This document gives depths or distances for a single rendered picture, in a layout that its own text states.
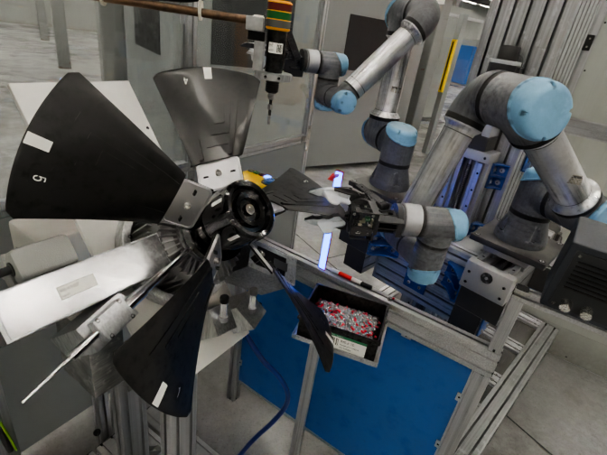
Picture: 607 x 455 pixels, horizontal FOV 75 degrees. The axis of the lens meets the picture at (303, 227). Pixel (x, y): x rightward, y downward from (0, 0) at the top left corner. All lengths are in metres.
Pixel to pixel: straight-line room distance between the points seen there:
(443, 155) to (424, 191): 0.10
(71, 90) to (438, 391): 1.17
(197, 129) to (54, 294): 0.40
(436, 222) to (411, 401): 0.66
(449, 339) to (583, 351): 1.71
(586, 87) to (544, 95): 1.49
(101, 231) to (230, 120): 0.35
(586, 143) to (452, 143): 1.46
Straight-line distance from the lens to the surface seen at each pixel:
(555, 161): 1.06
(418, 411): 1.41
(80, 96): 0.69
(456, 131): 1.03
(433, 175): 1.03
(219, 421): 1.92
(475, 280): 1.29
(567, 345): 2.83
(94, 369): 1.16
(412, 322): 1.20
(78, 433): 1.97
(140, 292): 0.74
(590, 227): 1.03
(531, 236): 1.35
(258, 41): 0.77
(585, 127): 2.43
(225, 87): 0.93
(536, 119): 0.92
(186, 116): 0.89
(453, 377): 1.28
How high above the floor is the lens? 1.54
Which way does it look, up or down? 27 degrees down
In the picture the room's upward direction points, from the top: 9 degrees clockwise
